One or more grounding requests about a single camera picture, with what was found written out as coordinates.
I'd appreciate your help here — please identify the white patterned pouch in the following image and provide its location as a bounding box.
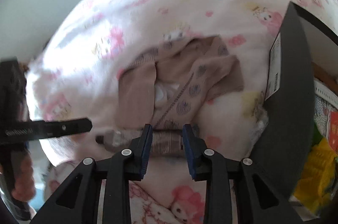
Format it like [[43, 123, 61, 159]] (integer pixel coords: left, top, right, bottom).
[[314, 80, 338, 135]]

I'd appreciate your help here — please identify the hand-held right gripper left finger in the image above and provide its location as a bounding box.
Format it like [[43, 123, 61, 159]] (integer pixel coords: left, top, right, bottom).
[[30, 124, 154, 224]]

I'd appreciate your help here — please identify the clear crinkled plastic wrap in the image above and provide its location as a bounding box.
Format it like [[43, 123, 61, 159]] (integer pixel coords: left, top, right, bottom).
[[248, 108, 270, 158]]

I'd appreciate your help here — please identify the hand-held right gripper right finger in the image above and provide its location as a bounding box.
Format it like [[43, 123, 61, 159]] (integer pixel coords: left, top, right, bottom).
[[182, 124, 299, 224]]

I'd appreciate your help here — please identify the black container box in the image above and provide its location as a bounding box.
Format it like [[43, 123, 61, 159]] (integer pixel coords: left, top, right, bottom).
[[249, 0, 338, 224]]

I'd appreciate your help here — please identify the brown patterned garment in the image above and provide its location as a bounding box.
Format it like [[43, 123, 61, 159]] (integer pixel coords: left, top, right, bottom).
[[118, 35, 245, 132]]

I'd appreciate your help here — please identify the yellow crinkled packet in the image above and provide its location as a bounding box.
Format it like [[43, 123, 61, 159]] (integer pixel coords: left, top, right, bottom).
[[292, 137, 338, 215]]

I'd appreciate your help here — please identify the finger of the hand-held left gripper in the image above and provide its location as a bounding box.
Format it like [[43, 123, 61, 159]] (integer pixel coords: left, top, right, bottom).
[[32, 118, 93, 141]]

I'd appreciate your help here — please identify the person's left hand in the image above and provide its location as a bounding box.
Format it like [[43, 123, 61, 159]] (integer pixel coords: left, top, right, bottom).
[[13, 146, 37, 205]]

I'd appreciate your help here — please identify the pink printed blanket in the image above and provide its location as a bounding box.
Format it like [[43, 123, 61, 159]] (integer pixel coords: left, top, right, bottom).
[[25, 0, 334, 224]]

